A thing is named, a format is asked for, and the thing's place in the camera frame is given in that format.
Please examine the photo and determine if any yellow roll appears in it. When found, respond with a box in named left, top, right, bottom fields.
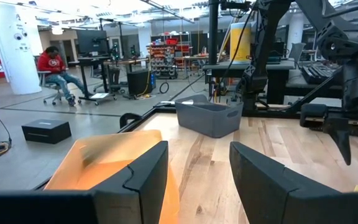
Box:
left=229, top=22, right=252, bottom=65

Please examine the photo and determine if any dark keyboard desk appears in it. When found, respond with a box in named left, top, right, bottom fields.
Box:
left=286, top=67, right=343, bottom=99

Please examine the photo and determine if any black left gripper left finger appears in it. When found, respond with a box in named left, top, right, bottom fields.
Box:
left=0, top=140, right=169, bottom=224

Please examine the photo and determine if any black standing desk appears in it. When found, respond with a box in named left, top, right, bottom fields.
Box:
left=68, top=55, right=117, bottom=106

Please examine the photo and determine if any black upright post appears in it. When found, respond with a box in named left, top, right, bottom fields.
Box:
left=208, top=0, right=219, bottom=97

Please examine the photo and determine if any orange translucent plastic bin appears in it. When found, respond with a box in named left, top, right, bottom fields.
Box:
left=44, top=129, right=180, bottom=224

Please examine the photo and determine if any grey office chair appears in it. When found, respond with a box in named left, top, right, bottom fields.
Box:
left=37, top=70, right=71, bottom=106

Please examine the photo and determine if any black computer tower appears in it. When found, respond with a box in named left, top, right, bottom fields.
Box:
left=126, top=68, right=157, bottom=96

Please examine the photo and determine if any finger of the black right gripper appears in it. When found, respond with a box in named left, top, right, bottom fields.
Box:
left=323, top=117, right=352, bottom=166

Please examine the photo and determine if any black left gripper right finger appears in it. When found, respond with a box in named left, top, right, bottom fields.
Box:
left=229, top=141, right=358, bottom=224

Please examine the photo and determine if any grey top side table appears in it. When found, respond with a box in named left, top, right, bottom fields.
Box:
left=202, top=58, right=296, bottom=105

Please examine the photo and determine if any person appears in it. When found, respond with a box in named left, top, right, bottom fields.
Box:
left=37, top=45, right=94, bottom=107

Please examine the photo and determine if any black keyboard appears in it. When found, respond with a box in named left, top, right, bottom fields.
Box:
left=301, top=62, right=335, bottom=85

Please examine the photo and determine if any black box on floor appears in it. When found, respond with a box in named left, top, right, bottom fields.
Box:
left=21, top=119, right=72, bottom=145

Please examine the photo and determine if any black computer monitor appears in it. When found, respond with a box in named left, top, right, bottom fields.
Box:
left=75, top=29, right=109, bottom=57

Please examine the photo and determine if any parts shelf with red bins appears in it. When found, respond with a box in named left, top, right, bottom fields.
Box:
left=147, top=39, right=192, bottom=80

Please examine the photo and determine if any wooden top desk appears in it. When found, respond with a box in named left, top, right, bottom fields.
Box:
left=103, top=57, right=150, bottom=94

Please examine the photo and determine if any white round pillar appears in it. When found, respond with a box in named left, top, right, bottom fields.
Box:
left=0, top=0, right=43, bottom=96

